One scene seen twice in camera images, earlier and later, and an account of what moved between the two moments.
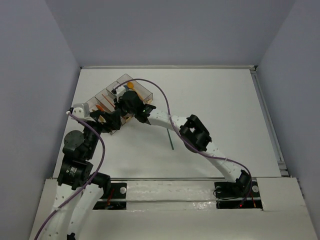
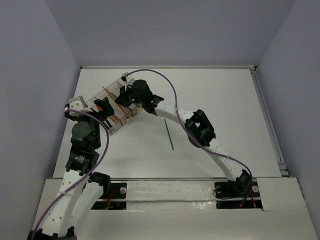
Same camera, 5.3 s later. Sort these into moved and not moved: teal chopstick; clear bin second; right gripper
Moved: right gripper
Not moved: clear bin second; teal chopstick
